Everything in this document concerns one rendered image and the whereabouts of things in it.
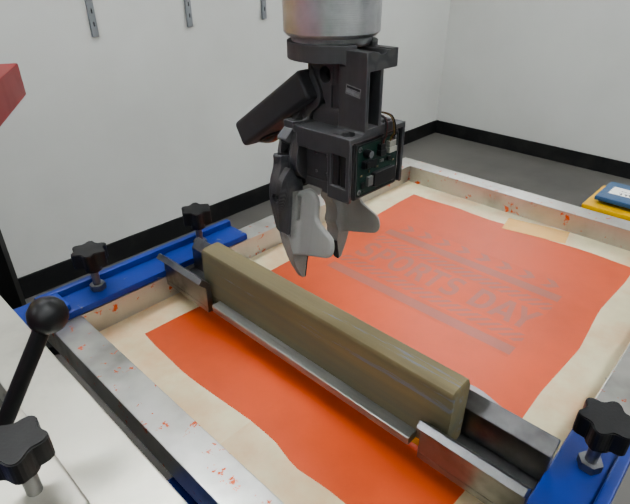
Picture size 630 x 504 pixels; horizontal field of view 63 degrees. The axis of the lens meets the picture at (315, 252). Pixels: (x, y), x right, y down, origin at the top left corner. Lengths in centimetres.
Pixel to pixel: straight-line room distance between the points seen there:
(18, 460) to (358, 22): 35
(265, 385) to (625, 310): 50
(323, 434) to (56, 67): 215
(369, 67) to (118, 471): 35
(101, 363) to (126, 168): 214
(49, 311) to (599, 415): 42
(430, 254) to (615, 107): 343
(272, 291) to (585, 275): 51
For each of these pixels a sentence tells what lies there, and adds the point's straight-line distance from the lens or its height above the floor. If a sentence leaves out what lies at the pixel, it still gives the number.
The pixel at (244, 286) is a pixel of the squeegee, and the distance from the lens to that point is 60.
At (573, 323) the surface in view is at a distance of 76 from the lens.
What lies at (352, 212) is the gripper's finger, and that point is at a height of 116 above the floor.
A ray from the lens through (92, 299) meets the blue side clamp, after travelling 70.
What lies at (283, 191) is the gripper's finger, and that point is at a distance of 44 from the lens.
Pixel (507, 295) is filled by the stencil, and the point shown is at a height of 96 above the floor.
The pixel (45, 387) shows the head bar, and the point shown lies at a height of 104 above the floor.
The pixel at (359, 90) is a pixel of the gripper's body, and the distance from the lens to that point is 39.
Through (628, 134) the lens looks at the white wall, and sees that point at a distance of 421.
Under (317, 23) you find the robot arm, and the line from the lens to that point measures 39.
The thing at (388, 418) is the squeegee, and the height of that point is 100.
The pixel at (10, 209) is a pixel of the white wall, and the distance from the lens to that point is 255.
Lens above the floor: 138
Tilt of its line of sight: 30 degrees down
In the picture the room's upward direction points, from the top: straight up
